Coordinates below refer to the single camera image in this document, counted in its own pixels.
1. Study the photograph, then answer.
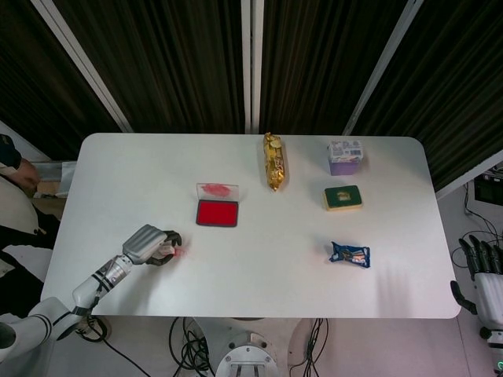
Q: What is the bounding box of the person in dark clothing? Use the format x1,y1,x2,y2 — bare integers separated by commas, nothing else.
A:
0,133,60,315

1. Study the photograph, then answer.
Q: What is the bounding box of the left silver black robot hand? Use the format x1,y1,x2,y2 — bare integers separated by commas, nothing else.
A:
121,224,183,268

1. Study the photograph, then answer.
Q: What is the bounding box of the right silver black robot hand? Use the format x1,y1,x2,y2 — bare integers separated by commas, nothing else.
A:
450,233,503,328

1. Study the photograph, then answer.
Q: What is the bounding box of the small pink object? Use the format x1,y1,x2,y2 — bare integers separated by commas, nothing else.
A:
159,242,186,259

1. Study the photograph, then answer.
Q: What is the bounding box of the gold foil snack package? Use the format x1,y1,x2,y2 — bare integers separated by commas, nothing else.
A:
262,132,291,193

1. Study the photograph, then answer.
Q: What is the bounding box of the blue cookie packet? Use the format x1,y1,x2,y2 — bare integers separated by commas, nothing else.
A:
328,240,372,269

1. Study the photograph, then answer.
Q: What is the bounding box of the white slanted frame post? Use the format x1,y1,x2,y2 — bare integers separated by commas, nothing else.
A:
31,0,133,134
341,0,424,137

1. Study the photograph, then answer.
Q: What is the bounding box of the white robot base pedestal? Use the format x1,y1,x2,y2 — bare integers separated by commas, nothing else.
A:
194,317,307,377

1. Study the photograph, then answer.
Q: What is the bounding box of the black floor cable bundle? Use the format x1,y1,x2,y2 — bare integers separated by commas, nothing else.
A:
168,317,217,377
451,183,503,276
288,317,329,377

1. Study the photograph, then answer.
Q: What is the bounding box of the white upright frame post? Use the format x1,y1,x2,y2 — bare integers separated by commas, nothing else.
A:
240,0,265,134

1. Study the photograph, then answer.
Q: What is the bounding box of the white blue soap box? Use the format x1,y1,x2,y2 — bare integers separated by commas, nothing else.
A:
326,138,363,163

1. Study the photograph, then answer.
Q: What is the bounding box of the dark pleated curtain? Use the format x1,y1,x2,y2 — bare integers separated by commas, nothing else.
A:
0,0,503,193

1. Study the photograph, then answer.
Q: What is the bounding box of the green yellow sponge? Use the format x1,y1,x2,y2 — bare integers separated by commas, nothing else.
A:
323,185,363,213

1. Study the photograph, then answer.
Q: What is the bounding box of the red ink pad case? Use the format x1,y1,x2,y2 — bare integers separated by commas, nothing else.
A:
195,181,240,228

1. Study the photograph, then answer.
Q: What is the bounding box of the white frame floor rail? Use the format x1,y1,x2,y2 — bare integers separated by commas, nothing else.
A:
435,159,503,197
0,119,52,162

